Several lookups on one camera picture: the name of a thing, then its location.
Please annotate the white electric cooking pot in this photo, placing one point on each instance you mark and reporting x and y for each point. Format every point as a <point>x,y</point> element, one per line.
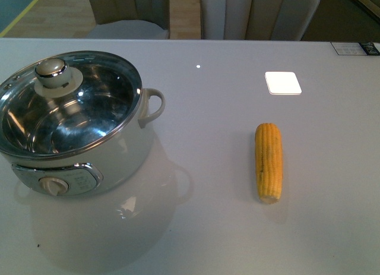
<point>99,168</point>

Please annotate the beige chair right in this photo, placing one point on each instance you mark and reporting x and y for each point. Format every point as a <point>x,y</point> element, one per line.
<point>256,19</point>

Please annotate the yellow corn cob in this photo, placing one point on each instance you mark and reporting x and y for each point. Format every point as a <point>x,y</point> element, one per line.
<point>268,162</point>

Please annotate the label sticker on table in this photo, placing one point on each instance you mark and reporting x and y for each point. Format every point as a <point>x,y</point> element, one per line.
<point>356,48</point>

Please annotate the beige chair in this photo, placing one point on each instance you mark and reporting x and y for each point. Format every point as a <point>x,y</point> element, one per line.
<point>256,19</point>
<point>130,19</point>

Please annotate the beige chair left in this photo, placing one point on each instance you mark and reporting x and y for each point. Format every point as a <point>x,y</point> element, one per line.
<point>130,19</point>

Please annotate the glass pot lid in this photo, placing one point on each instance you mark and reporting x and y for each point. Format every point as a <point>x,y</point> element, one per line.
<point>76,113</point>

